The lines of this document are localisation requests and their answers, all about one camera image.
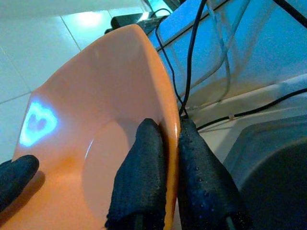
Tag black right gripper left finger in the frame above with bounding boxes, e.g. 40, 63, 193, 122
104, 117, 168, 230

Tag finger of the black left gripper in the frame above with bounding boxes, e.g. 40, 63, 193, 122
0, 154, 40, 214

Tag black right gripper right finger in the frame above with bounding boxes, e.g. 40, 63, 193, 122
177, 117, 253, 230

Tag orange plastic bowl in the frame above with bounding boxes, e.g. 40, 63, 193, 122
0, 23, 181, 230

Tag stainless steel sink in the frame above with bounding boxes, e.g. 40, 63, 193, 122
223, 114, 307, 230

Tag black power strip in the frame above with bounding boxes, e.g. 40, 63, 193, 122
105, 13, 166, 35

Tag black counter cable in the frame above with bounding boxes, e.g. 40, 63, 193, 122
196, 88, 307, 131

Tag thick black cable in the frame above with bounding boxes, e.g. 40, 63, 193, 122
178, 0, 207, 118

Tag white cable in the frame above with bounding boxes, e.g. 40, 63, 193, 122
191, 0, 251, 107

